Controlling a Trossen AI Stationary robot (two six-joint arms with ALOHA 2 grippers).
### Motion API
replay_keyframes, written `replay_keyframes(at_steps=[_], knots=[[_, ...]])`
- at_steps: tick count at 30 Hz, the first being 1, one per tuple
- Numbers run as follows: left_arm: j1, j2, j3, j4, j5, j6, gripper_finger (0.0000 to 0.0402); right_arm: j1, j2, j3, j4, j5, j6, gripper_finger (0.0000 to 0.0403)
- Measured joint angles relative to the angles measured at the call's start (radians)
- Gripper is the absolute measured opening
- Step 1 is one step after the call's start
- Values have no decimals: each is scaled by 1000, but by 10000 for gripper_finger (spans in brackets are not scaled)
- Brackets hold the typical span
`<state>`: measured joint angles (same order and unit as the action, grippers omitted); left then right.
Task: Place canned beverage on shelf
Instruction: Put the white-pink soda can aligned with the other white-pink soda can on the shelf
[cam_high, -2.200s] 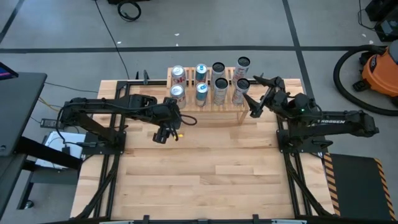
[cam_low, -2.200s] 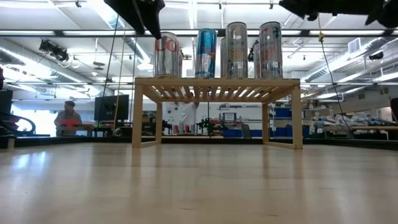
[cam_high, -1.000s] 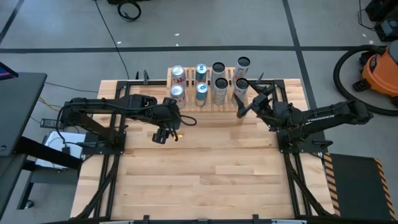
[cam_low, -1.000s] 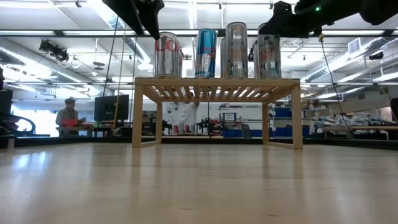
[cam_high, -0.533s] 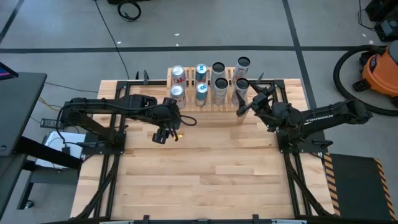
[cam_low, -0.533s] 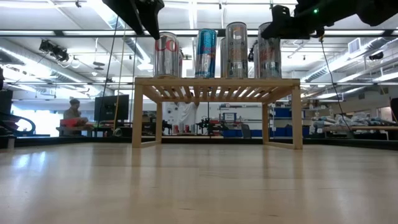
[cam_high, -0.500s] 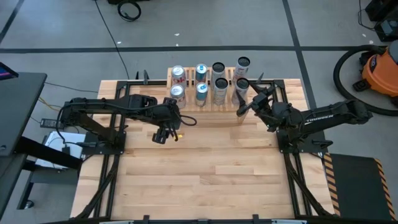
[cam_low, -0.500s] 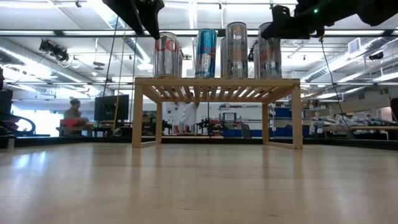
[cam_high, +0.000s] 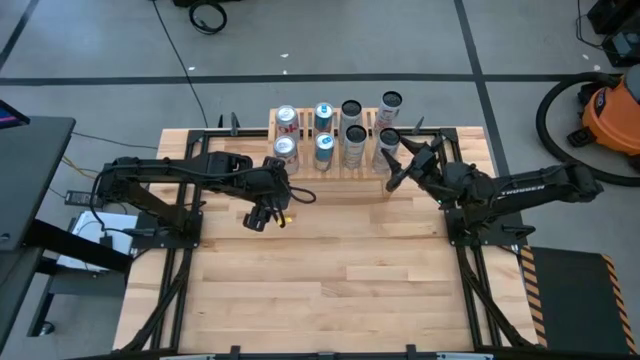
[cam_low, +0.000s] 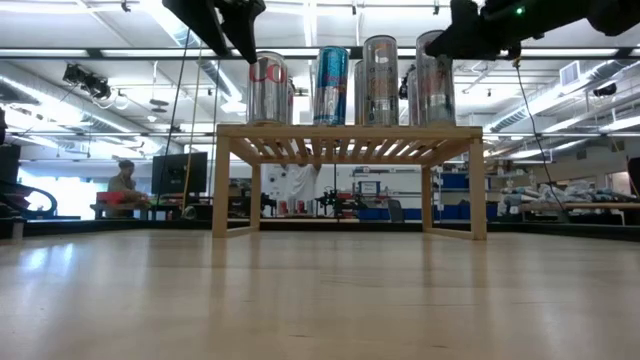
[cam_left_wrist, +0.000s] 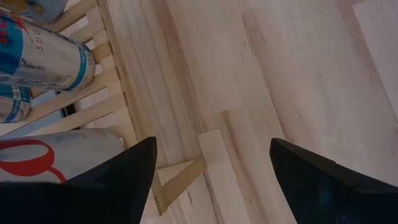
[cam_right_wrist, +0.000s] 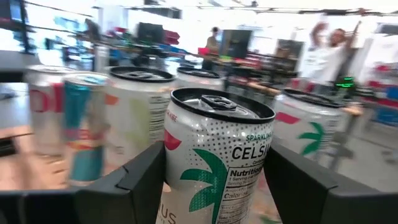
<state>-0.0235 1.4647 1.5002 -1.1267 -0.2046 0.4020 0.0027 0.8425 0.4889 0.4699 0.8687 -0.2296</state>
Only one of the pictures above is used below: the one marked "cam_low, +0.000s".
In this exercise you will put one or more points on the white Celsius Peach Vibe can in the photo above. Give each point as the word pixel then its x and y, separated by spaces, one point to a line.
pixel 412 102

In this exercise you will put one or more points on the white ceiling vent unit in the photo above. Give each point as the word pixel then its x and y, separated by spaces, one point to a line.
pixel 570 72

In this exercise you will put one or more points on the blue storage bin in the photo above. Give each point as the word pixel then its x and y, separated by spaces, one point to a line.
pixel 452 180
pixel 375 214
pixel 460 212

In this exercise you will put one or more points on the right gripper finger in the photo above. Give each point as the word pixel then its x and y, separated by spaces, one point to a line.
pixel 470 35

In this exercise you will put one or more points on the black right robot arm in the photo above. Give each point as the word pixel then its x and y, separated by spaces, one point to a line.
pixel 617 15

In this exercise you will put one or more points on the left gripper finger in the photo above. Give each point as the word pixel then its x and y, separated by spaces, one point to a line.
pixel 245 25
pixel 200 17

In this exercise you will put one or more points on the wooden bench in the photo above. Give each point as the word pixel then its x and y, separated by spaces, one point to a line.
pixel 135 207

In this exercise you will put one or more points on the black metal table frame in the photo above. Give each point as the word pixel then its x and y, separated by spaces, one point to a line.
pixel 100 226

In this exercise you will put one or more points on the blue silver Red Bull can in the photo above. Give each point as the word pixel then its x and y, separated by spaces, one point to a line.
pixel 331 90

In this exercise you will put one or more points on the grey chair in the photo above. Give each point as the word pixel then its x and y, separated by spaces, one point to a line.
pixel 396 210

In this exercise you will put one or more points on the black monitor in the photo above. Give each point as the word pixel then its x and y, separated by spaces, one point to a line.
pixel 175 172

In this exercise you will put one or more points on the background black robot arm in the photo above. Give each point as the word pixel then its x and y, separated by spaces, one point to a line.
pixel 266 202
pixel 342 200

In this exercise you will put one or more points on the person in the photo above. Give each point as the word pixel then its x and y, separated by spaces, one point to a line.
pixel 302 185
pixel 120 182

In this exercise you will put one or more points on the red box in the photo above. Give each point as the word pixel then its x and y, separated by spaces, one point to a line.
pixel 110 197

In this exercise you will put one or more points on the pile of plastic bags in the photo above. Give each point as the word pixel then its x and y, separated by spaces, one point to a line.
pixel 550 192

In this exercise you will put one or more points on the black curved machine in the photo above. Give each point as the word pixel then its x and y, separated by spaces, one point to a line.
pixel 10 200

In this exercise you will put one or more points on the slatted wooden shelf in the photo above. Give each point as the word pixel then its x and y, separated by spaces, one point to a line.
pixel 350 131

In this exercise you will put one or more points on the black ceiling dome fixture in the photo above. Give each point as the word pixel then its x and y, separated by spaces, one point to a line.
pixel 605 90

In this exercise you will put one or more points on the black ceiling camera rig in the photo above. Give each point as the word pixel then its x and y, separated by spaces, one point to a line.
pixel 90 82

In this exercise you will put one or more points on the blue framed sign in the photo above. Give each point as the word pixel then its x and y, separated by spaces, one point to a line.
pixel 369 187

